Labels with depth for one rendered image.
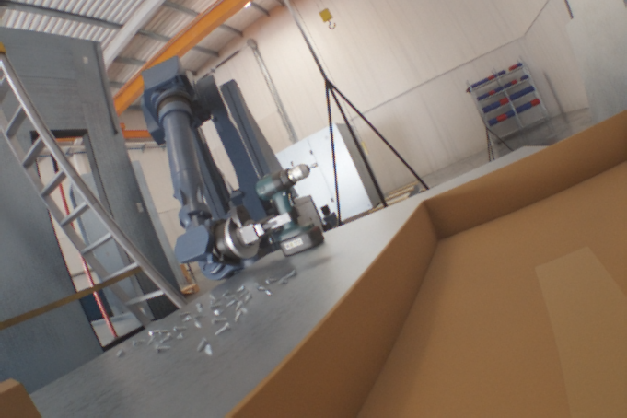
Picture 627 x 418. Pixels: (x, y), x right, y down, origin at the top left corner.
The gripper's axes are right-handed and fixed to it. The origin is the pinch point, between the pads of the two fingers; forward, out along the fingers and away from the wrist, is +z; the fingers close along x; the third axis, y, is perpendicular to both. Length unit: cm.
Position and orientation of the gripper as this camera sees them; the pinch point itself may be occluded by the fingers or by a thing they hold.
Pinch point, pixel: (288, 216)
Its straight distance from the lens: 96.0
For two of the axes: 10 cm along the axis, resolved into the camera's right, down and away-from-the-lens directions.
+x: -3.8, 1.2, -9.2
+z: 8.3, -3.9, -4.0
